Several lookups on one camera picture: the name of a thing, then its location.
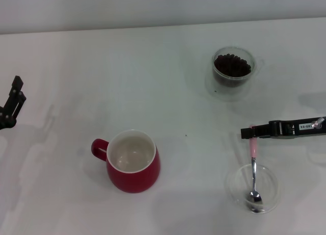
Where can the clear glass bowl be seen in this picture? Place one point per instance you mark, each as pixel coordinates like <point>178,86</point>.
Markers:
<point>273,184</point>

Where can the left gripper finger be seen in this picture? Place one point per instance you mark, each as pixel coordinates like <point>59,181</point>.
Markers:
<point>12,105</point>

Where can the coffee beans heap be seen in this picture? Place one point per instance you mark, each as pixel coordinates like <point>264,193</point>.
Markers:
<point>231,65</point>

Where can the clear glass saucer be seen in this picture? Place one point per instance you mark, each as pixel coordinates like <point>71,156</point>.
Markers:
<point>229,96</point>

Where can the red ceramic mug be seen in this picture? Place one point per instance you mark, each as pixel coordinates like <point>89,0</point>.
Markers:
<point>135,181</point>

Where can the clear glass cup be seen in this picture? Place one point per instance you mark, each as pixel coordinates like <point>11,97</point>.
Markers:
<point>215,54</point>

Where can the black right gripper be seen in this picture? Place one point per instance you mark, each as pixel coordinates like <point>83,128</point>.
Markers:
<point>285,129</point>

